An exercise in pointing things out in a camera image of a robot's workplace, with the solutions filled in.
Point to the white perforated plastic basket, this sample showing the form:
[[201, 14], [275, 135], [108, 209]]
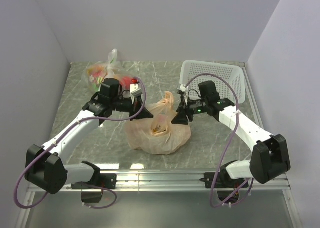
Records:
[[229, 79]]

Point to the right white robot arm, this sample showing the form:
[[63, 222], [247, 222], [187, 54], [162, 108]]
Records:
[[269, 153]]

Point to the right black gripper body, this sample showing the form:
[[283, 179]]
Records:
[[194, 108]]

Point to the aluminium front rail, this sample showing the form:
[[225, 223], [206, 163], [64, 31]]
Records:
[[178, 180]]

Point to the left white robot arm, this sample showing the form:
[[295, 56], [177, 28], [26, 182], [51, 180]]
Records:
[[45, 165]]

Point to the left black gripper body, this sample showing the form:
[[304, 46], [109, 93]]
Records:
[[125, 105]]

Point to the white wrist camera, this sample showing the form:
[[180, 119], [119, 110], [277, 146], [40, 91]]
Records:
[[135, 89], [183, 90]]

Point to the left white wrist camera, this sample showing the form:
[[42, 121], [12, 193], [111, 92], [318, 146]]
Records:
[[135, 89]]

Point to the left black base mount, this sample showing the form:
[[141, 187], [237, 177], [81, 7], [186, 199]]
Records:
[[92, 191]]

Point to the clear tied bag of fruits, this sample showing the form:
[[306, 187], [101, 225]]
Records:
[[94, 75]]

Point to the beige plastic bag orange prints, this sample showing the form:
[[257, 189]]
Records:
[[157, 135]]

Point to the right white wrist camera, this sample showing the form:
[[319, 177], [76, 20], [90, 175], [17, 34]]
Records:
[[183, 90]]

